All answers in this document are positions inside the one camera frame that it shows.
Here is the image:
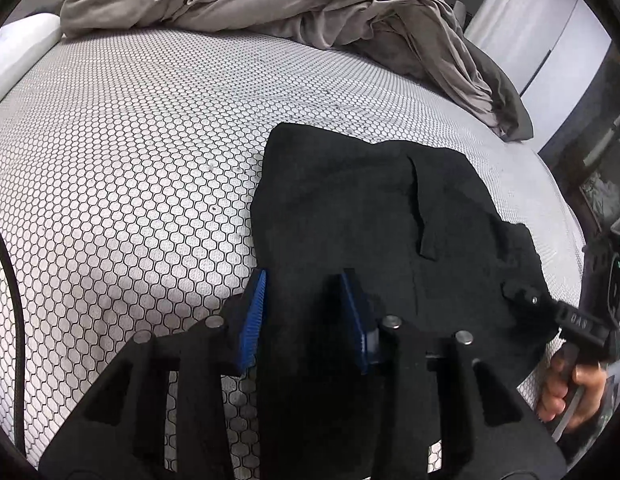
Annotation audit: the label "black pants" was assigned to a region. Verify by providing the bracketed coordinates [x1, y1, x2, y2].
[251, 124, 566, 479]

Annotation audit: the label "person's right hand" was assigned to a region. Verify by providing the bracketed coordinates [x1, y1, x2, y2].
[535, 343, 610, 430]

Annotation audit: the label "dark wooden shelf unit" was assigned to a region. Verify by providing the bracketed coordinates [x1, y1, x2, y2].
[540, 44, 620, 240]

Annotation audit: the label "honeycomb patterned mattress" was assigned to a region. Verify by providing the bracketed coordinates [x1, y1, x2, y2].
[0, 29, 584, 464]

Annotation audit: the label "grey rumpled duvet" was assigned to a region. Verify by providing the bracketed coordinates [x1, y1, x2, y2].
[60, 0, 533, 141]

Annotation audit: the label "white pillow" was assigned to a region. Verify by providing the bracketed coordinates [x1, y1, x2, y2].
[0, 13, 62, 102]

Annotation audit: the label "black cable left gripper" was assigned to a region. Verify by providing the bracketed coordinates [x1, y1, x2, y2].
[0, 213, 27, 456]

